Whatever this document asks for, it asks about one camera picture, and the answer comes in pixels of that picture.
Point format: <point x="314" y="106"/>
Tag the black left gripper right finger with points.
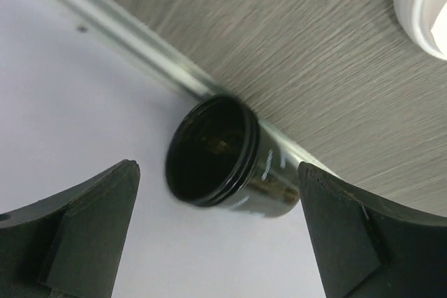
<point x="368" y="246"/>

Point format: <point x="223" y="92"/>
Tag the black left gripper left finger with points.
<point x="70" y="244"/>

